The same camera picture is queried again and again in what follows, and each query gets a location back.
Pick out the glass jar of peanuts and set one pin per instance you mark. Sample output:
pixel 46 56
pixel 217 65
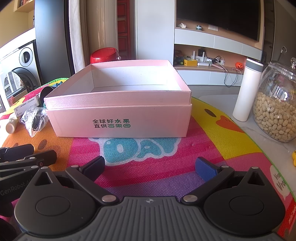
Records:
pixel 274 104

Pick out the black refrigerator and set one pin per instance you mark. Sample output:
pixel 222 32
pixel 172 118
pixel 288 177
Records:
pixel 53 39

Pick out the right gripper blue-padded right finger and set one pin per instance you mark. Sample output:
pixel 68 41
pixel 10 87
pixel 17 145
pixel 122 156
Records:
pixel 214 177

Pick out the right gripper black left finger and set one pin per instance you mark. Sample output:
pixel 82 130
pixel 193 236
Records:
pixel 83 179

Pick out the orange pumpkin toy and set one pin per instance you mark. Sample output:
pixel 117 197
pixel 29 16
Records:
pixel 239 66

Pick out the pink cardboard box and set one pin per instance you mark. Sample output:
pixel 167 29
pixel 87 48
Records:
pixel 122 99

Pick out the black television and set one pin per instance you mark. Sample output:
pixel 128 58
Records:
pixel 242 17

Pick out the yellow duck toy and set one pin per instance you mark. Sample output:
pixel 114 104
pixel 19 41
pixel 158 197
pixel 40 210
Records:
pixel 294 158

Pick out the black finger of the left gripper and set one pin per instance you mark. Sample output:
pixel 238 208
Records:
pixel 46 158
pixel 16 153

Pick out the washing machine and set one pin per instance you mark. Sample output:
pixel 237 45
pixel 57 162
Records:
pixel 19 73

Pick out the white TV cabinet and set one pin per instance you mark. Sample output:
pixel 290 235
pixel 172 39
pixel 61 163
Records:
pixel 216 50

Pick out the yellow toy box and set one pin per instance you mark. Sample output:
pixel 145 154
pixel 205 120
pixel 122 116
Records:
pixel 190 63

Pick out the clear bag with black parts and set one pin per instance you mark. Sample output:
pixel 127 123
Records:
pixel 34 119

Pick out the colourful cartoon play mat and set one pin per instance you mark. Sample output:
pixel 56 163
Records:
pixel 164 166

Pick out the white medicine box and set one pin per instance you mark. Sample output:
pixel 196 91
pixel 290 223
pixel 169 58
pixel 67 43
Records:
pixel 31 103

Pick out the cream tube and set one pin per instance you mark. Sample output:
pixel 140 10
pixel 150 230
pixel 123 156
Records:
pixel 9 125

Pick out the white thermos bottle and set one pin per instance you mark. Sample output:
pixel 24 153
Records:
pixel 248 90

